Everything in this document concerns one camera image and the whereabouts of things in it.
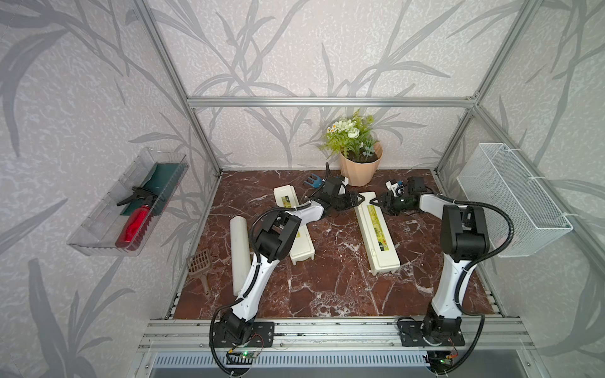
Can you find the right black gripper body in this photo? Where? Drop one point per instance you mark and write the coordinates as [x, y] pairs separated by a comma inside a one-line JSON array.
[[395, 205]]

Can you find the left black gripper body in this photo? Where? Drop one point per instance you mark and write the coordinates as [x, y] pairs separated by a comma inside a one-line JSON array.
[[342, 203]]

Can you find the plastic wrap roll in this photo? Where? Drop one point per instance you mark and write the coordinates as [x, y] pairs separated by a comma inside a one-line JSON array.
[[240, 252]]

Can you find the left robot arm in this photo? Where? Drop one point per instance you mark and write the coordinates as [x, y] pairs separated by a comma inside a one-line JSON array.
[[272, 237]]

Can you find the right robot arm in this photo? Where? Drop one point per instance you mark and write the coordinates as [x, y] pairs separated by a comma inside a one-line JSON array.
[[465, 243]]

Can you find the blue garden hand rake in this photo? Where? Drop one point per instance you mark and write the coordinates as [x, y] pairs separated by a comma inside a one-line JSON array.
[[314, 181]]

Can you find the potted green plant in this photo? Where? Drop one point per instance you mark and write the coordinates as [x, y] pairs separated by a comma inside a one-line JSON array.
[[351, 139]]

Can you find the brown plastic scoop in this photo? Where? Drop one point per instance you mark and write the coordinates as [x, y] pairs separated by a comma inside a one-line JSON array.
[[198, 267]]

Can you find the red spray bottle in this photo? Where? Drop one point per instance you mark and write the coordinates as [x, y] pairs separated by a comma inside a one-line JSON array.
[[134, 230]]

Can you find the white wire mesh basket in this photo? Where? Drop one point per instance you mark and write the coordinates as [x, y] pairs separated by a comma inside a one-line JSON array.
[[495, 175]]

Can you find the clear plastic wall tray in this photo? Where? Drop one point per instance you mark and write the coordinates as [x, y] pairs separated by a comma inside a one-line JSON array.
[[124, 219]]

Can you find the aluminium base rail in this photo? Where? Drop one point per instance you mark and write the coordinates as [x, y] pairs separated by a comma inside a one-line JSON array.
[[326, 334]]

